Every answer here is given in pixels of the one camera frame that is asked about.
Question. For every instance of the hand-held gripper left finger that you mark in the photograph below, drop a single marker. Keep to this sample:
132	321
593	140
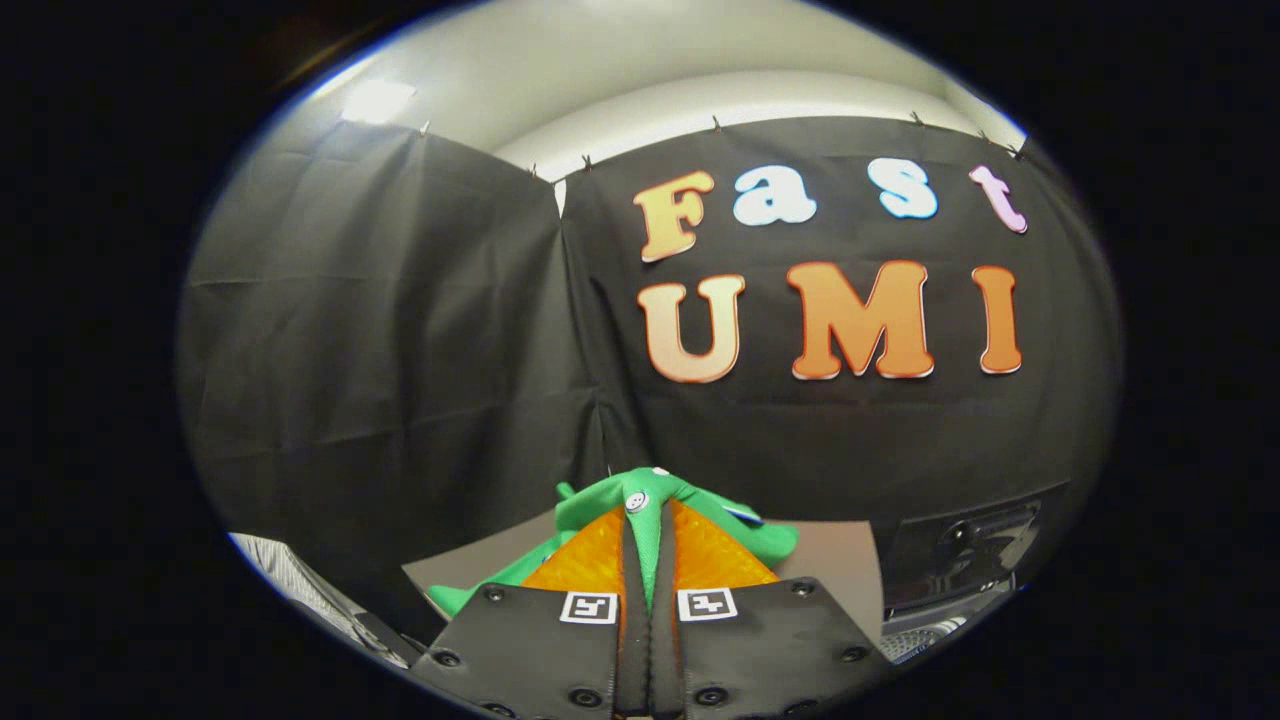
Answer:
635	650

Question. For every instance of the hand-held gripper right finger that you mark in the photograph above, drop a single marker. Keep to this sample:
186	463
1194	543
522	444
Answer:
665	650

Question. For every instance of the green polo shirt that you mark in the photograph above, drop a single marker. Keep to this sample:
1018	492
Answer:
600	505

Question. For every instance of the dark transparent washing machine lid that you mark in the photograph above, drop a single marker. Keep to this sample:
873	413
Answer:
960	545

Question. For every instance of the grey box stand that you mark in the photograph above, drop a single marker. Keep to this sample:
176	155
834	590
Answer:
830	560

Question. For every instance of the grey striped cloth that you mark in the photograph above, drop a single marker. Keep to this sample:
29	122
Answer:
290	575

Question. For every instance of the row of black cloth clips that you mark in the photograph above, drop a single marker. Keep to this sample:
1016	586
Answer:
716	124

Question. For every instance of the ceiling light panel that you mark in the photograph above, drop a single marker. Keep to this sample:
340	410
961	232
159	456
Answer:
378	100

